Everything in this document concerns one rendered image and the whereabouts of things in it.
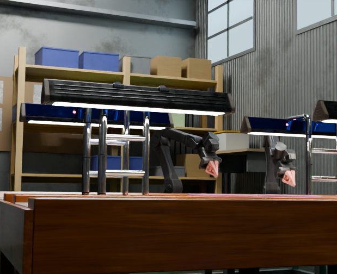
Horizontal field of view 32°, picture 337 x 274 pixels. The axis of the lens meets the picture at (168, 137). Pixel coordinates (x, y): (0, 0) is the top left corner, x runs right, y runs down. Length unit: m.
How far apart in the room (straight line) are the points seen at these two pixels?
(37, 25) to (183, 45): 2.17
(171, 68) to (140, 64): 0.43
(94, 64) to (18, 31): 1.37
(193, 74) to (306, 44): 1.75
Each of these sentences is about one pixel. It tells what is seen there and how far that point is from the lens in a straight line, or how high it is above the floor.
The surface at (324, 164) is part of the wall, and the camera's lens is 6.17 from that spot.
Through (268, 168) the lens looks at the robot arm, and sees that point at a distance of 3.28.
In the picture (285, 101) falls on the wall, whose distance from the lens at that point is 6.78.
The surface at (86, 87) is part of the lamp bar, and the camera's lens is 1.81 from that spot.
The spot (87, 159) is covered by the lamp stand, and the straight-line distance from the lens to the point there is 2.21.
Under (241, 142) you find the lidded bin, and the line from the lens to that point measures 7.05.
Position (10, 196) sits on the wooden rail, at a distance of 2.19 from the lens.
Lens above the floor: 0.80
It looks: 5 degrees up
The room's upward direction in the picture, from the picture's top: 1 degrees clockwise
